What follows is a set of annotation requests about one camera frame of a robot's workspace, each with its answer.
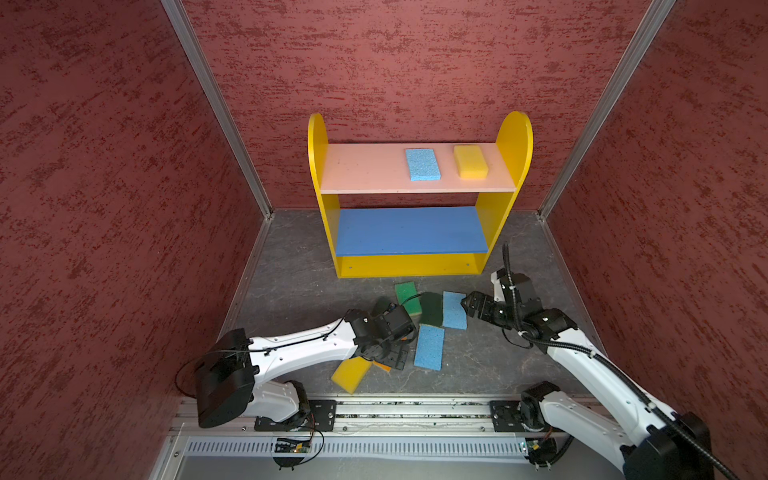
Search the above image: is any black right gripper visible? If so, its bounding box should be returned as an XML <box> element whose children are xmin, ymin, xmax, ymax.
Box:
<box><xmin>460</xmin><ymin>291</ymin><xmax>522</xmax><ymax>329</ymax></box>

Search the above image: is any orange sponge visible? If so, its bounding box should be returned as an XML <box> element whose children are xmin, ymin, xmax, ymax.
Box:
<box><xmin>372</xmin><ymin>361</ymin><xmax>392</xmax><ymax>373</ymax></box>

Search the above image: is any blue sponge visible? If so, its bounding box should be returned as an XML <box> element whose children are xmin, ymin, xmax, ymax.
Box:
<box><xmin>442</xmin><ymin>291</ymin><xmax>467</xmax><ymax>330</ymax></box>
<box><xmin>405</xmin><ymin>148</ymin><xmax>441</xmax><ymax>181</ymax></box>
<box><xmin>414</xmin><ymin>325</ymin><xmax>445</xmax><ymax>371</ymax></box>

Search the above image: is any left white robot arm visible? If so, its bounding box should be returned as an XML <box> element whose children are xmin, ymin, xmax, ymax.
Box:
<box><xmin>192</xmin><ymin>303</ymin><xmax>417</xmax><ymax>429</ymax></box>

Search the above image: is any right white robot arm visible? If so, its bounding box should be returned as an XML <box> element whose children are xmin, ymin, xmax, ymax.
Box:
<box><xmin>461</xmin><ymin>269</ymin><xmax>716</xmax><ymax>479</ymax></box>

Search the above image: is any yellow wooden two-tier shelf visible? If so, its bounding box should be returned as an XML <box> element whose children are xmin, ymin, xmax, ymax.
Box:
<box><xmin>308</xmin><ymin>112</ymin><xmax>534</xmax><ymax>279</ymax></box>

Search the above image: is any dark green wavy sponge left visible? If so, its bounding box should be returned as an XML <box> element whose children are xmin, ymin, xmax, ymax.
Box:
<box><xmin>370</xmin><ymin>297</ymin><xmax>396</xmax><ymax>317</ymax></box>

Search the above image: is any dark green wavy sponge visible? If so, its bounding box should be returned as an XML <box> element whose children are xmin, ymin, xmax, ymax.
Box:
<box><xmin>419</xmin><ymin>292</ymin><xmax>443</xmax><ymax>328</ymax></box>
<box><xmin>370</xmin><ymin>297</ymin><xmax>396</xmax><ymax>317</ymax></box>

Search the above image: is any bright green yellow sponge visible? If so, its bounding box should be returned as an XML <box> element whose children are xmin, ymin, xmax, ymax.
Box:
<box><xmin>394</xmin><ymin>282</ymin><xmax>423</xmax><ymax>318</ymax></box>

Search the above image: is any yellow sponge front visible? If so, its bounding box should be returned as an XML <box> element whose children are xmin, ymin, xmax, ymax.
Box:
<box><xmin>331</xmin><ymin>357</ymin><xmax>372</xmax><ymax>394</ymax></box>

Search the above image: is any dark green wavy sponge right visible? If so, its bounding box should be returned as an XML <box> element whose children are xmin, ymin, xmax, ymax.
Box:
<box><xmin>419</xmin><ymin>292</ymin><xmax>443</xmax><ymax>328</ymax></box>

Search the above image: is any perforated metal vent strip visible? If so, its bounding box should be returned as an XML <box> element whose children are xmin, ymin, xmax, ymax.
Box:
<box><xmin>185</xmin><ymin>437</ymin><xmax>528</xmax><ymax>460</ymax></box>

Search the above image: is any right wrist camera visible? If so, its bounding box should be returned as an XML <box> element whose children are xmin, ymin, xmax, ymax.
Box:
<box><xmin>491</xmin><ymin>268</ymin><xmax>509</xmax><ymax>303</ymax></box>

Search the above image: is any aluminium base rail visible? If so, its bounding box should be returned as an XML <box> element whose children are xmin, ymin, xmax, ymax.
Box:
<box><xmin>173</xmin><ymin>392</ymin><xmax>652</xmax><ymax>439</ymax></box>

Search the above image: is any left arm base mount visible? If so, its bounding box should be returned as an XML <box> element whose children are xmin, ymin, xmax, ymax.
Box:
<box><xmin>254</xmin><ymin>399</ymin><xmax>338</xmax><ymax>433</ymax></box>

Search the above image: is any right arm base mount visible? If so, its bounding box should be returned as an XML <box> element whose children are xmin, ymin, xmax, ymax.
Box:
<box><xmin>489</xmin><ymin>400</ymin><xmax>567</xmax><ymax>436</ymax></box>

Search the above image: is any black corrugated cable conduit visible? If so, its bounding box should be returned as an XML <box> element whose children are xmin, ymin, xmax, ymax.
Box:
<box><xmin>502</xmin><ymin>242</ymin><xmax>745</xmax><ymax>480</ymax></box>

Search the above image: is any right aluminium corner post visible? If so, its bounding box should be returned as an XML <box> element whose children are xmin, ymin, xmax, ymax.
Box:
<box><xmin>538</xmin><ymin>0</ymin><xmax>676</xmax><ymax>223</ymax></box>

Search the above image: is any aluminium corner post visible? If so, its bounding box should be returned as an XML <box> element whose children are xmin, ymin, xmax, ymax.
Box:
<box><xmin>161</xmin><ymin>0</ymin><xmax>274</xmax><ymax>221</ymax></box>
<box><xmin>538</xmin><ymin>0</ymin><xmax>676</xmax><ymax>223</ymax></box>

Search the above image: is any left aluminium corner post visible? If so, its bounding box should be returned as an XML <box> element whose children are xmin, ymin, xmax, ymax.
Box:
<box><xmin>161</xmin><ymin>0</ymin><xmax>274</xmax><ymax>221</ymax></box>

